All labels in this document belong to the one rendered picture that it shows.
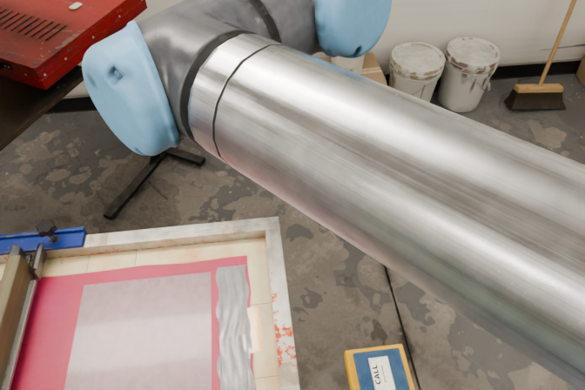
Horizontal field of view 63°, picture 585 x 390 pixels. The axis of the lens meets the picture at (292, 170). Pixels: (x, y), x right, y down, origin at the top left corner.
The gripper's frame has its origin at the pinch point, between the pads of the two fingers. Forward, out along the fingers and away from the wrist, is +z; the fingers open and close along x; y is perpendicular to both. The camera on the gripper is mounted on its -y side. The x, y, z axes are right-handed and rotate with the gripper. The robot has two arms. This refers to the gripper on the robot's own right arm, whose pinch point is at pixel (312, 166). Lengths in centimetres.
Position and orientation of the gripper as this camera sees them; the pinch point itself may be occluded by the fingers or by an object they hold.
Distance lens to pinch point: 66.4
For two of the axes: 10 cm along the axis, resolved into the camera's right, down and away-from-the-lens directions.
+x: 9.5, -2.8, -1.4
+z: 2.9, 6.2, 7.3
